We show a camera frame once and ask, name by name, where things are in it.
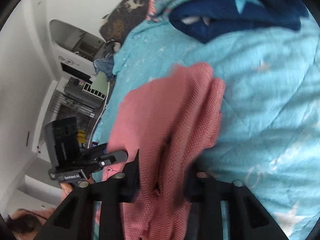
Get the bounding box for pink knit sweater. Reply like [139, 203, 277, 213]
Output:
[107, 62, 225, 239]

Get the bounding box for grey crumpled clothes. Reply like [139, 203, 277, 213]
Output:
[94, 40, 121, 60]

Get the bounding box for person left hand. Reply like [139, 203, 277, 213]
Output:
[60, 177, 95, 202]

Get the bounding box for green cushion left side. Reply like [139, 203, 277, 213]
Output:
[91, 72, 110, 96]

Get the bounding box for turquoise star quilt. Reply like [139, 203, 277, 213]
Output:
[93, 16, 319, 239]

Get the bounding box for blue denim jeans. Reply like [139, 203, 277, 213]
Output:
[93, 54, 114, 81]

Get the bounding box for white cabinet with niche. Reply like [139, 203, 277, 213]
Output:
[1, 0, 103, 215]

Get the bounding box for dark deer-print bed sheet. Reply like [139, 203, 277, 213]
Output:
[100, 0, 149, 43]

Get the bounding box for navy star fleece garment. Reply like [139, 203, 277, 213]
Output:
[169, 0, 309, 43]

